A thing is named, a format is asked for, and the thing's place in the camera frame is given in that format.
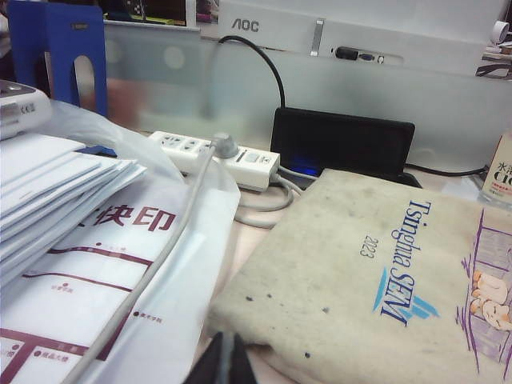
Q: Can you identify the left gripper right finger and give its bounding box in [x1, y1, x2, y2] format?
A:
[230, 338, 263, 384]

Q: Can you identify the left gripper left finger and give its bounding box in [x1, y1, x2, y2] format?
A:
[198, 330, 230, 384]

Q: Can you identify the beige printed canvas tote bag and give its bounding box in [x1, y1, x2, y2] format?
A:
[207, 167, 512, 384]

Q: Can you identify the white plastic bag red print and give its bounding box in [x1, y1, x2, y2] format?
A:
[0, 99, 242, 384]

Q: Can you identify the white power strip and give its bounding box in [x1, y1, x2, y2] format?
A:
[148, 130, 281, 192]

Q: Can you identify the white envelope stack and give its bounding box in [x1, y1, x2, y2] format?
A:
[0, 134, 149, 281]

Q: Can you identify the black rectangular box device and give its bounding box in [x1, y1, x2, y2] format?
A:
[270, 106, 423, 191]

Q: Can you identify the frosted glass desk partition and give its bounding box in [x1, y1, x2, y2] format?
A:
[51, 18, 512, 177]

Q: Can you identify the clear C100 drink bottle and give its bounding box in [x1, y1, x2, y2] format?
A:
[478, 127, 512, 206]

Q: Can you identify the white electronic device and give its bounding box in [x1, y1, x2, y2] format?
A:
[0, 79, 54, 141]

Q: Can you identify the blue metal bookend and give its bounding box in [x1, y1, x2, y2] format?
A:
[6, 0, 109, 121]

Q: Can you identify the white AOC monitor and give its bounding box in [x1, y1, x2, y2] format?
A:
[199, 0, 512, 81]

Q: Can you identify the grey plug with grey cable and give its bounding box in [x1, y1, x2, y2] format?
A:
[71, 131, 240, 384]

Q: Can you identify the thin black desk cable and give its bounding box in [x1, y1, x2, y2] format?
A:
[403, 161, 488, 178]

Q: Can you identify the black monitor cable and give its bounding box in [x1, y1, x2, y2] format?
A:
[218, 34, 287, 110]

